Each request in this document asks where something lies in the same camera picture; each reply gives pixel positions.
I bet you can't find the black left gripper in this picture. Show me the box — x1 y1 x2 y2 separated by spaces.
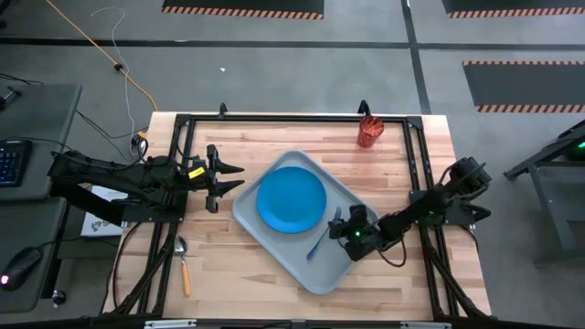
182 144 246 214

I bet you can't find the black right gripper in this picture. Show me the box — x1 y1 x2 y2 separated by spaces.
327 204 381 262

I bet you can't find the blue plastic fork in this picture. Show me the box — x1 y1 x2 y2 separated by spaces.
305 206 343 261

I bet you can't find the blue round plate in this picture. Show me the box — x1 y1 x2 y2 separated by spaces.
255 165 328 234

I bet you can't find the spoon with orange handle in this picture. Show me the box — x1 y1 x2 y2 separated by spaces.
174 236 193 298

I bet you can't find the grey plastic tray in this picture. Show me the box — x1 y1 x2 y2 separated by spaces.
231 149 380 296

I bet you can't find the orange translucent cup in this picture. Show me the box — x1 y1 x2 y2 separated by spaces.
356 114 385 149

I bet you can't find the white printed box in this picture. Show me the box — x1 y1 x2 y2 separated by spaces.
80 185 130 239

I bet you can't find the black hazard-striped floor mat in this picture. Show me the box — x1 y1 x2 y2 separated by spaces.
462 59 585 114
441 0 585 19
161 0 325 21

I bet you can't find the grey desk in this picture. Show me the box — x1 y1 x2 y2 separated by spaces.
0 83 83 203
0 196 69 315

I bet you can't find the dark grey equipment stand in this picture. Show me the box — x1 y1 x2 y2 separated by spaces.
504 119 585 266

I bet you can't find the black keyboard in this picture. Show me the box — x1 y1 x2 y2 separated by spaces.
0 139 34 188

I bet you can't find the black computer mouse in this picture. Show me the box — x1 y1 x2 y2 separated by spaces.
0 246 43 292

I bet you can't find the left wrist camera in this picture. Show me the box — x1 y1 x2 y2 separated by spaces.
187 158 207 185

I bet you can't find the white floor cable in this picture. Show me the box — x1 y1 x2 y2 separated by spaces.
90 6 138 143

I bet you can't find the silver aluminium bracket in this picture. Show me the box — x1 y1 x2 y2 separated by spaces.
144 319 197 329
399 321 452 329

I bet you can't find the black floor cable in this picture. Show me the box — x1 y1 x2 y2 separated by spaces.
75 109 150 141

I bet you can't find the yellow cable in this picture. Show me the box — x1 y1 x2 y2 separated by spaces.
44 0 160 112

